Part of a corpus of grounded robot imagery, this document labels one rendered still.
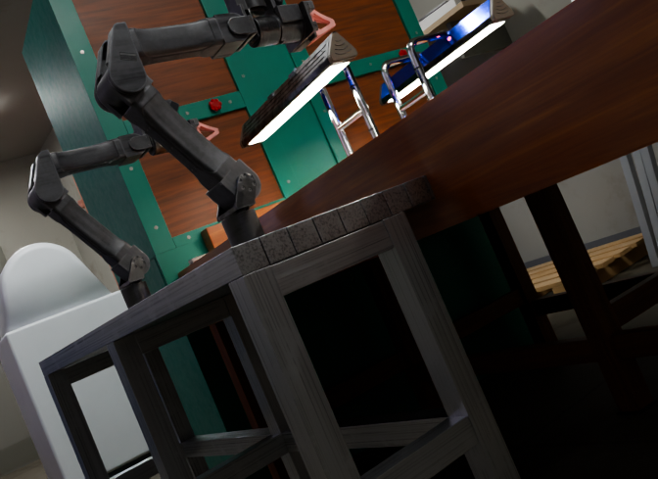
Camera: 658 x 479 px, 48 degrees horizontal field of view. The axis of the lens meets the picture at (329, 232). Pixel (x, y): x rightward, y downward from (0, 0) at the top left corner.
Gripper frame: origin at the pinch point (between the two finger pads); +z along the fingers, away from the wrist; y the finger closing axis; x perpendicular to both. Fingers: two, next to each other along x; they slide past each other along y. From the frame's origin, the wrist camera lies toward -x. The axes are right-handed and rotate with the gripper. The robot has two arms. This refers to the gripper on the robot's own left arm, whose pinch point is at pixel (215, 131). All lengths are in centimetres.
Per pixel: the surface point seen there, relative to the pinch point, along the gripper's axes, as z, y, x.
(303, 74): 14.2, -27.0, -2.0
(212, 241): 3.2, 30.8, 24.7
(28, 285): 0, 247, -10
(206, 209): 8.5, 37.5, 13.2
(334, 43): 14.1, -42.8, -2.6
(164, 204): -3.7, 38.7, 8.1
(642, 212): 215, 28, 71
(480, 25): 68, -42, -2
